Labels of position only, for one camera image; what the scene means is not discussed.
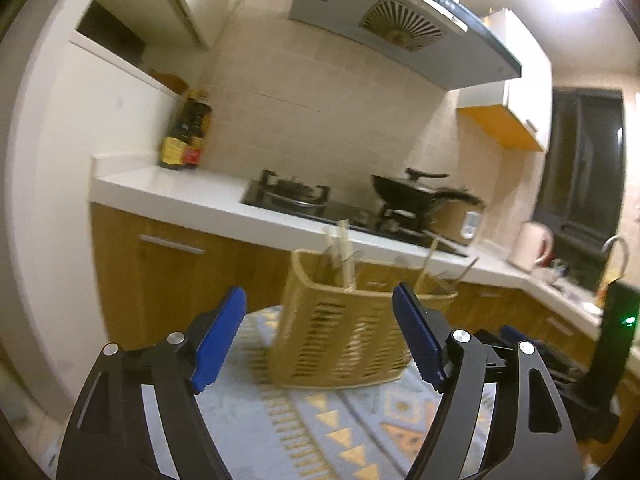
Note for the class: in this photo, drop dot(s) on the dark kitchen window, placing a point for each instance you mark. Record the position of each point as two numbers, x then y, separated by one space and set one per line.
582 187

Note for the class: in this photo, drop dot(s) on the white kitchen counter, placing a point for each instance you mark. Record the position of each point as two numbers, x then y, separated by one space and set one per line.
212 203

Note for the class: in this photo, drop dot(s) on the pink electric kettle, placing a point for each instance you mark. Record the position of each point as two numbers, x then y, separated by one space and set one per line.
532 245

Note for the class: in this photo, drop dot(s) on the blue patterned table cloth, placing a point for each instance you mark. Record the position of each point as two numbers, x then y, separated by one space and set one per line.
265 431

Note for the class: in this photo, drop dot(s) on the chrome sink faucet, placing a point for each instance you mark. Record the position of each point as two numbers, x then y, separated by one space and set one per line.
616 252

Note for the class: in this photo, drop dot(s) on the brown rice cooker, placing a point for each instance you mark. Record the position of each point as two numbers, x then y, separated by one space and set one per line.
457 219

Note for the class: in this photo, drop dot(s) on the wooden chopstick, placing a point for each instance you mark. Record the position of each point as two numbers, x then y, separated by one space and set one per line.
426 264
345 254

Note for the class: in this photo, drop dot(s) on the black gas stove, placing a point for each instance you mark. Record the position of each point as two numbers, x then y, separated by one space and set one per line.
293 197

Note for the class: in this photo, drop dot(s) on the grey range hood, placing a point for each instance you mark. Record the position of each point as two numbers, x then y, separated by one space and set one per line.
440 39

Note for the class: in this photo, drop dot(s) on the red label sauce bottle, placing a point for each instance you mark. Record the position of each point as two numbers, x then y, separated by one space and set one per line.
200 116

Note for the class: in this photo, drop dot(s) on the tan plastic utensil basket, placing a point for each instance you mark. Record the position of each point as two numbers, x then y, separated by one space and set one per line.
332 337

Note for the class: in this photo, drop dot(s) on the white orange wall cabinet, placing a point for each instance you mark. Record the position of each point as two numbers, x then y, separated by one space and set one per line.
516 112

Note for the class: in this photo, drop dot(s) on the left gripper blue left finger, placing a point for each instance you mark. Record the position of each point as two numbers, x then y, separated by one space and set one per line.
108 437

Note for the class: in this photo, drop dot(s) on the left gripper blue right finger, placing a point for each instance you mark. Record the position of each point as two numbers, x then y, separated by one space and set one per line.
529 437

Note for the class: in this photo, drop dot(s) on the dark soy sauce bottle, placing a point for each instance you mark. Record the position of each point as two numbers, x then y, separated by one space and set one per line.
177 139

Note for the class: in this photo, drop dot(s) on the black plastic spoon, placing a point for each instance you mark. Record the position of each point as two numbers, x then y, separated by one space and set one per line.
454 280

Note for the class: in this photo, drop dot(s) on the black wok with lid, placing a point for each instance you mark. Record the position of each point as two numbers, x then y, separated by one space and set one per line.
410 194

